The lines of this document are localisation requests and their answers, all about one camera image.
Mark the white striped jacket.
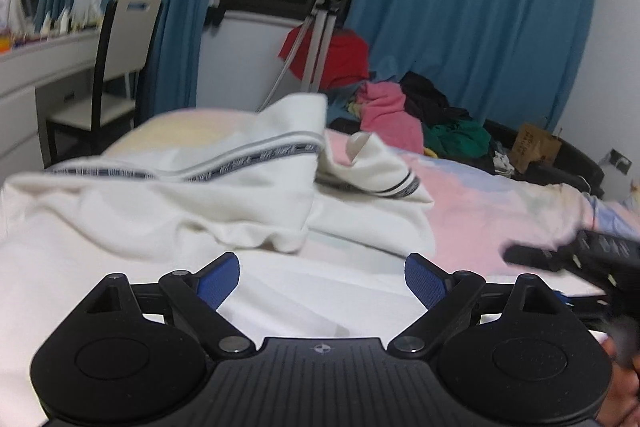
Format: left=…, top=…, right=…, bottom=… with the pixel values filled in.
left=1, top=93, right=436, bottom=426

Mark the person right hand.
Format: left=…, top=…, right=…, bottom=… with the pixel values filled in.
left=597, top=355, right=640, bottom=427

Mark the pastel bed sheet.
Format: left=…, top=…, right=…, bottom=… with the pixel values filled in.
left=106, top=109, right=639, bottom=282

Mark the black sofa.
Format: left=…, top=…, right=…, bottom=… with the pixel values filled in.
left=515, top=140, right=604, bottom=197

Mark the green garment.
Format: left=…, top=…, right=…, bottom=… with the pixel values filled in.
left=422, top=120, right=491, bottom=159

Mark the black garment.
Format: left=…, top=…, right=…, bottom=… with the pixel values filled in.
left=399, top=72, right=472, bottom=128

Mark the pink garment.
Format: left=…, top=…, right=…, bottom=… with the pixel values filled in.
left=356, top=81, right=424, bottom=155

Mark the white black chair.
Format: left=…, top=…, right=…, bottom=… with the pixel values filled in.
left=44, top=0, right=163, bottom=164

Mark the red garment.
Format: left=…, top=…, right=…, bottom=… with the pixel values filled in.
left=278, top=26, right=369, bottom=91

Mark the white dresser desk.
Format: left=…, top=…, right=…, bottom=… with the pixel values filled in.
left=0, top=30, right=99, bottom=179

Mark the silver tripod stand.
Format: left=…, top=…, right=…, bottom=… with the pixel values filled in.
left=258, top=0, right=343, bottom=112

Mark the wall power outlet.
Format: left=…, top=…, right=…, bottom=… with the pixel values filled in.
left=606, top=148, right=632, bottom=176

